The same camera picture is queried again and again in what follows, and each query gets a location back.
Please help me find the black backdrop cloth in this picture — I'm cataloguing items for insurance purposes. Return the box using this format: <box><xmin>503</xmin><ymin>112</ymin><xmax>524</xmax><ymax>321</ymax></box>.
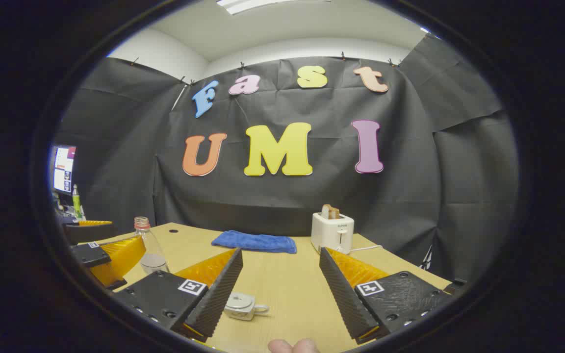
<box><xmin>54</xmin><ymin>34</ymin><xmax>519</xmax><ymax>290</ymax></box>

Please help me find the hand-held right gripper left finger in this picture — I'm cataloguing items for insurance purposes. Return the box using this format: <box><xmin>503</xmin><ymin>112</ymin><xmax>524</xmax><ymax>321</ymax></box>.
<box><xmin>112</xmin><ymin>248</ymin><xmax>244</xmax><ymax>343</ymax></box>

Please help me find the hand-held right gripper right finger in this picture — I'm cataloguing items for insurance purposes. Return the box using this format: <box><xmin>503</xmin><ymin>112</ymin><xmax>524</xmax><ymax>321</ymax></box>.
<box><xmin>319</xmin><ymin>247</ymin><xmax>456</xmax><ymax>345</ymax></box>

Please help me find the thin white rod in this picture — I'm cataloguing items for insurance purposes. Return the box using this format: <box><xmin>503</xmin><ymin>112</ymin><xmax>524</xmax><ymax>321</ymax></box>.
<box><xmin>171</xmin><ymin>82</ymin><xmax>188</xmax><ymax>111</ymax></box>

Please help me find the white toaster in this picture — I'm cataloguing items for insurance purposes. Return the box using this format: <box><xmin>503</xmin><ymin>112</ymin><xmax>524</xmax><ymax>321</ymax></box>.
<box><xmin>310</xmin><ymin>212</ymin><xmax>355</xmax><ymax>255</ymax></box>

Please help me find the white floral teacup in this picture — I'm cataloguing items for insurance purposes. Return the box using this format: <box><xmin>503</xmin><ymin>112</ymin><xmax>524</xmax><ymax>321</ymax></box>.
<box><xmin>224</xmin><ymin>293</ymin><xmax>270</xmax><ymax>322</ymax></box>

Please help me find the computer monitor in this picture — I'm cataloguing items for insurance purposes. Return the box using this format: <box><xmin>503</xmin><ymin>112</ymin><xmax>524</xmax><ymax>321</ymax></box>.
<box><xmin>50</xmin><ymin>145</ymin><xmax>77</xmax><ymax>196</ymax></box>

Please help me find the ceiling light panel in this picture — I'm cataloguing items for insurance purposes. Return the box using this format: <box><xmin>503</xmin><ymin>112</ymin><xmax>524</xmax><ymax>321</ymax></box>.
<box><xmin>216</xmin><ymin>0</ymin><xmax>332</xmax><ymax>15</ymax></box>

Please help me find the blue folded cloth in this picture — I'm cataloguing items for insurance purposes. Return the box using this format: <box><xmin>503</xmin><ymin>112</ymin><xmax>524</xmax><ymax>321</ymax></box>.
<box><xmin>211</xmin><ymin>230</ymin><xmax>298</xmax><ymax>254</ymax></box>

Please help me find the clear plastic water bottle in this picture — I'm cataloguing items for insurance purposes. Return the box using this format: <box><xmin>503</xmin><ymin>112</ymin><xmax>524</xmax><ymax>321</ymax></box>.
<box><xmin>133</xmin><ymin>216</ymin><xmax>170</xmax><ymax>275</ymax></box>

